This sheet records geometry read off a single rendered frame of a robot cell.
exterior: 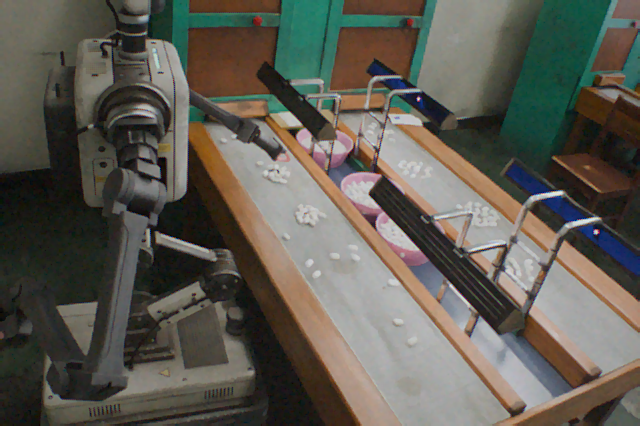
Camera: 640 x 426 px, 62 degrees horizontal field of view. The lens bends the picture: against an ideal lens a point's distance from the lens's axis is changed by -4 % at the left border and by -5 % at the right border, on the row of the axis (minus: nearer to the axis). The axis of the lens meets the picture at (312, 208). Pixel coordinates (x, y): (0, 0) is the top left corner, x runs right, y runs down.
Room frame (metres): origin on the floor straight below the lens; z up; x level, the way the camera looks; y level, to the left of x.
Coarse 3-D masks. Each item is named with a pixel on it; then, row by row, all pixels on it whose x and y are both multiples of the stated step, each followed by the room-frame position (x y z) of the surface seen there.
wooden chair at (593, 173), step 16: (624, 96) 3.46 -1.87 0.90; (624, 112) 3.41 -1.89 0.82; (608, 128) 3.44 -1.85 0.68; (560, 160) 3.27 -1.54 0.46; (576, 160) 3.33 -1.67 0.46; (592, 160) 3.37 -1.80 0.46; (576, 176) 3.09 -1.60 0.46; (592, 176) 3.13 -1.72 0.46; (608, 176) 3.18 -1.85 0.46; (624, 176) 3.21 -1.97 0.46; (576, 192) 3.45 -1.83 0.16; (592, 192) 2.98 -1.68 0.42; (608, 192) 2.96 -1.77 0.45; (624, 192) 3.07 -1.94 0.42; (592, 208) 2.95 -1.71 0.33; (624, 208) 3.11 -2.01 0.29; (576, 240) 2.95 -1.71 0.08
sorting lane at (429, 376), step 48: (240, 144) 2.23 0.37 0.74; (288, 192) 1.89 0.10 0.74; (288, 240) 1.58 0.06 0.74; (336, 240) 1.63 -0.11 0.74; (336, 288) 1.37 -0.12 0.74; (384, 288) 1.41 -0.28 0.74; (384, 336) 1.19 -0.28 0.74; (432, 336) 1.22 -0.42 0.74; (384, 384) 1.01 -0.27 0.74; (432, 384) 1.04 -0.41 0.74; (480, 384) 1.06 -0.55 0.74
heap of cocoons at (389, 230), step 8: (384, 224) 1.81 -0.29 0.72; (392, 224) 1.80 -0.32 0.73; (384, 232) 1.72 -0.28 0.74; (392, 232) 1.75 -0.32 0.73; (400, 232) 1.75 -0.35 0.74; (392, 240) 1.69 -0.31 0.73; (400, 240) 1.69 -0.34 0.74; (408, 240) 1.70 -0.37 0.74; (416, 248) 1.66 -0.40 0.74; (400, 256) 1.62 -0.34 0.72; (416, 256) 1.62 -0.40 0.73
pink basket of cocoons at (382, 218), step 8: (384, 216) 1.81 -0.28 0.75; (376, 224) 1.73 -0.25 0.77; (384, 240) 1.66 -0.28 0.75; (392, 248) 1.64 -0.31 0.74; (400, 248) 1.61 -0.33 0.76; (408, 248) 1.61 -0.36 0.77; (408, 256) 1.62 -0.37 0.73; (424, 256) 1.63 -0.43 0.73; (408, 264) 1.64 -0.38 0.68; (416, 264) 1.64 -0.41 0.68
